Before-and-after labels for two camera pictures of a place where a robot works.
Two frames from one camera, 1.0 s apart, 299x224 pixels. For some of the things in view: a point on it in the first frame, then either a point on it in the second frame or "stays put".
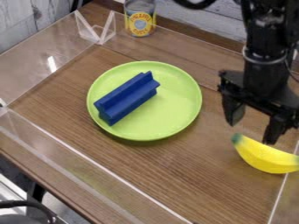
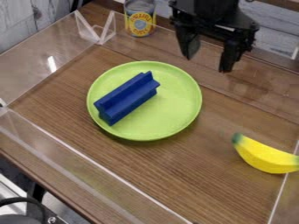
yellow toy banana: [271, 158] stays put
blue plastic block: [125, 98] stays put
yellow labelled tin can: [140, 17] stays put
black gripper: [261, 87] -> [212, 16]
